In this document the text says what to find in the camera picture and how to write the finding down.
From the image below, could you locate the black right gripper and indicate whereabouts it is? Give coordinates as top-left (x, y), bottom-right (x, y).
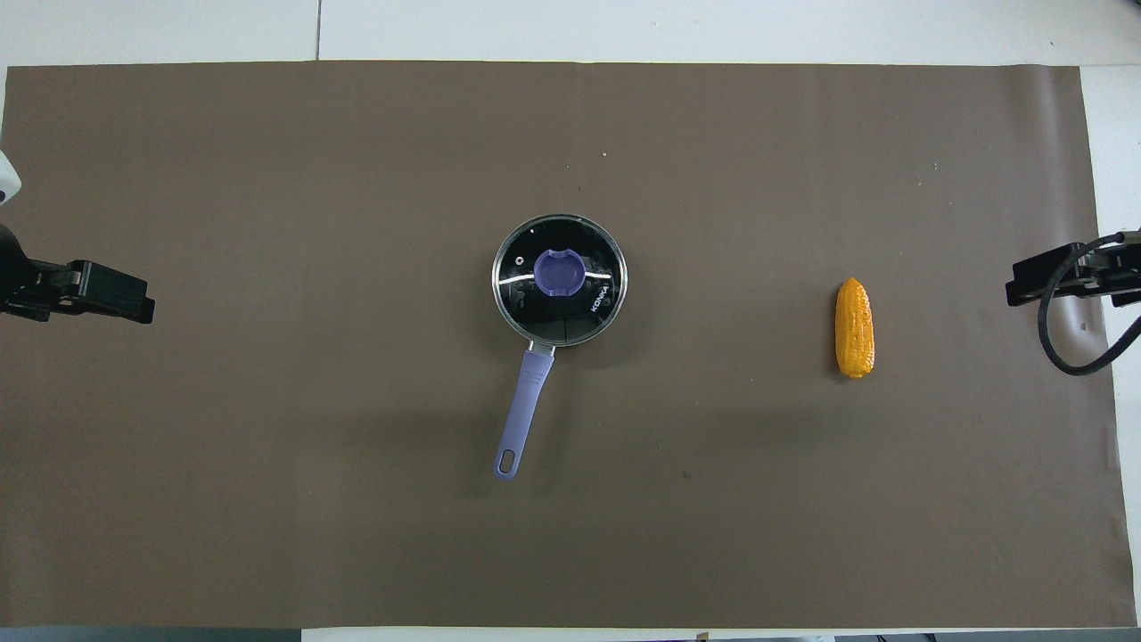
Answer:
top-left (1006, 229), bottom-right (1141, 309)

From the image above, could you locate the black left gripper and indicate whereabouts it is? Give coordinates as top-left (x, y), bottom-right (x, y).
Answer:
top-left (0, 223), bottom-right (156, 325)

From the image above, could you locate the yellow toy corn cob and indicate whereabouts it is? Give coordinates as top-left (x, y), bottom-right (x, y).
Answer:
top-left (834, 276), bottom-right (876, 380)

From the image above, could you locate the glass lid purple knob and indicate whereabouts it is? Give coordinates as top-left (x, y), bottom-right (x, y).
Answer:
top-left (492, 214), bottom-right (628, 349)

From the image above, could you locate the brown table mat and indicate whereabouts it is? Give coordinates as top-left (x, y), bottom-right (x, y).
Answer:
top-left (0, 61), bottom-right (1138, 630)

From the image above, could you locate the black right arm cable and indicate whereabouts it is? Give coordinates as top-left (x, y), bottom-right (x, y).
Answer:
top-left (1038, 234), bottom-right (1141, 376)

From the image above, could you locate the black pot purple handle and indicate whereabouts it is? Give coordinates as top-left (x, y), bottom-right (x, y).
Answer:
top-left (492, 214), bottom-right (628, 482)

